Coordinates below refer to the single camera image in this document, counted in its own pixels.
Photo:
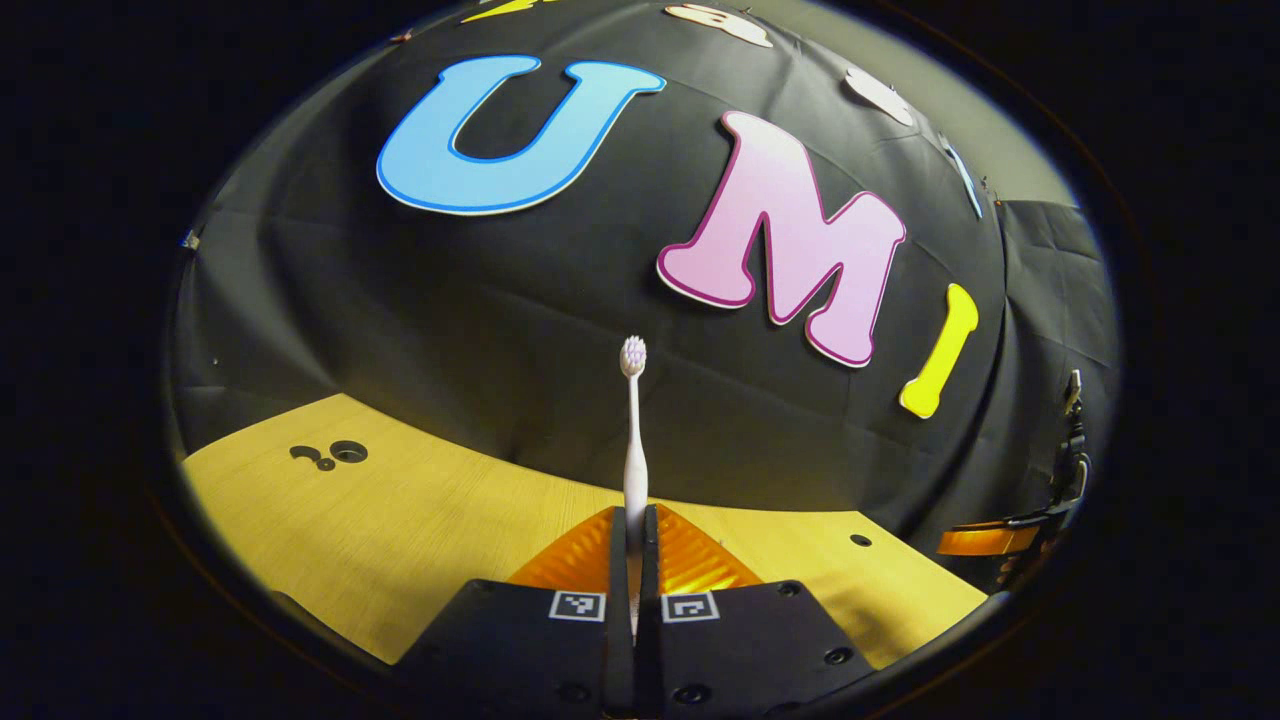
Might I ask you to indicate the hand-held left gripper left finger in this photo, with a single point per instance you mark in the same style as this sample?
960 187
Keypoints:
618 560

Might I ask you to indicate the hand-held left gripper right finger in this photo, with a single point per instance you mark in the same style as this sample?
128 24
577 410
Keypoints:
650 570

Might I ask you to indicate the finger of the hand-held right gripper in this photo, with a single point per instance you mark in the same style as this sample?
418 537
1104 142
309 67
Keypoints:
985 541

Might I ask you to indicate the white toothbrush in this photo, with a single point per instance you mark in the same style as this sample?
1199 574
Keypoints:
633 470

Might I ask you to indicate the wooden desktop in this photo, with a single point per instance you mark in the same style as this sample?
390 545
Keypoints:
400 540

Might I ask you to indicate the black backdrop cloth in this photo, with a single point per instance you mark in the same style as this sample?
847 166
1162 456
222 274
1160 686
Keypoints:
500 300

